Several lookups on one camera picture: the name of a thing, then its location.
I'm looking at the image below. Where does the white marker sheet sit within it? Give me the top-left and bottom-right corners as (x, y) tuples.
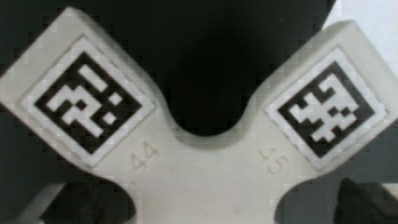
(324, 0), (398, 54)

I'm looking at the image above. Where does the white cross-shaped table base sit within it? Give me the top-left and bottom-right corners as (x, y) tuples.
(0, 8), (398, 224)

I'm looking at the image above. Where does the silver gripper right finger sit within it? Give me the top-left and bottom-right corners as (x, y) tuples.
(296, 178), (398, 224)

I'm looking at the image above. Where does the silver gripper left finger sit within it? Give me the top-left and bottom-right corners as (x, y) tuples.
(17, 181), (138, 224)

